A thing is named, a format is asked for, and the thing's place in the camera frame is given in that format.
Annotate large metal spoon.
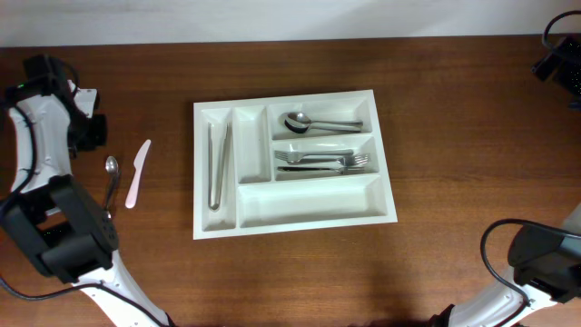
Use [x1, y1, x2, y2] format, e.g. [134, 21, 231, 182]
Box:
[286, 112, 363, 127]
[284, 120, 362, 134]

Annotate white cutlery tray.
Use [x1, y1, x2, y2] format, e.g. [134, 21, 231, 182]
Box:
[192, 90, 397, 240]

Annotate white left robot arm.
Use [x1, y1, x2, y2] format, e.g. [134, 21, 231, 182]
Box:
[1, 54, 173, 326]

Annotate pink plastic knife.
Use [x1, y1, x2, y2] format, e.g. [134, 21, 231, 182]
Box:
[124, 139, 152, 209]

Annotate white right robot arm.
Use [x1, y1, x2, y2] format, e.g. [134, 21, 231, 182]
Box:
[428, 207, 580, 327]

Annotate small metal teaspoon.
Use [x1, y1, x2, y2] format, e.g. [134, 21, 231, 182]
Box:
[103, 155, 120, 211]

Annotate long metal tongs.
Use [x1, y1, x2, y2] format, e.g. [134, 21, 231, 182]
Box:
[208, 123, 230, 212]

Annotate metal fork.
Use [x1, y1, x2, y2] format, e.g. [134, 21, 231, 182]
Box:
[289, 154, 371, 166]
[273, 150, 354, 164]
[276, 166, 366, 174]

